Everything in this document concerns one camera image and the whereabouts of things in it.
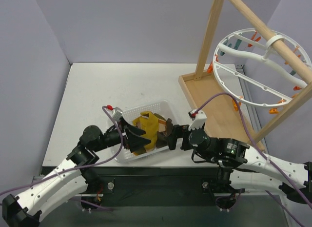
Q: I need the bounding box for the wooden drying rack frame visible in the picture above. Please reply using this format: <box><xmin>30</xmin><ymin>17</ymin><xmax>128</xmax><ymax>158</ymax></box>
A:
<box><xmin>178</xmin><ymin>0</ymin><xmax>312</xmax><ymax>143</ymax></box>

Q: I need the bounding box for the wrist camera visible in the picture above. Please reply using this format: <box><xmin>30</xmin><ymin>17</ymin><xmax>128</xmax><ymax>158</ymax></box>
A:
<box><xmin>111</xmin><ymin>107</ymin><xmax>123</xmax><ymax>122</ymax></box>
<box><xmin>188</xmin><ymin>109</ymin><xmax>207</xmax><ymax>131</ymax></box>

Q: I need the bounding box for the white round sock hanger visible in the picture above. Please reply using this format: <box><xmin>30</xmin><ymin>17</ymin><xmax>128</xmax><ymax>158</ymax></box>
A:
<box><xmin>211</xmin><ymin>28</ymin><xmax>307</xmax><ymax>108</ymax></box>

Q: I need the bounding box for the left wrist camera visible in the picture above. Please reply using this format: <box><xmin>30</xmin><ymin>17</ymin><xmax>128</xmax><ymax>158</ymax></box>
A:
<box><xmin>111</xmin><ymin>107</ymin><xmax>123</xmax><ymax>122</ymax></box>

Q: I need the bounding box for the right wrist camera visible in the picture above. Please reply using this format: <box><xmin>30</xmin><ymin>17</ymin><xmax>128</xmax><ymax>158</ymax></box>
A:
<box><xmin>188</xmin><ymin>109</ymin><xmax>207</xmax><ymax>131</ymax></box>

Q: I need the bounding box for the orange clip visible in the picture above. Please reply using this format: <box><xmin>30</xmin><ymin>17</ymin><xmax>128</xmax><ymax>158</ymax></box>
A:
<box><xmin>207</xmin><ymin>64</ymin><xmax>213</xmax><ymax>73</ymax></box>
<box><xmin>232</xmin><ymin>99</ymin><xmax>241</xmax><ymax>112</ymax></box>

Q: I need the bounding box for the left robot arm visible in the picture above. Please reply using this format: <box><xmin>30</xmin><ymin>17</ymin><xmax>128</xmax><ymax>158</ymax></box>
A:
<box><xmin>2</xmin><ymin>118</ymin><xmax>151</xmax><ymax>227</ymax></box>

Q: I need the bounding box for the white plastic basket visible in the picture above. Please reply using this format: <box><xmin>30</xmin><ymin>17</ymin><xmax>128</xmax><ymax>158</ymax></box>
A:
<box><xmin>115</xmin><ymin>100</ymin><xmax>181</xmax><ymax>166</ymax></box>

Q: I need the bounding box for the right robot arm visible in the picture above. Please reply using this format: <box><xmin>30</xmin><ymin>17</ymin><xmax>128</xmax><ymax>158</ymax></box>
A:
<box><xmin>156</xmin><ymin>125</ymin><xmax>312</xmax><ymax>205</ymax></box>

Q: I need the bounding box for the black sock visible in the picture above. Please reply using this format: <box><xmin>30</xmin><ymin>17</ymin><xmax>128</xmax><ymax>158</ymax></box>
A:
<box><xmin>166</xmin><ymin>118</ymin><xmax>173</xmax><ymax>135</ymax></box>

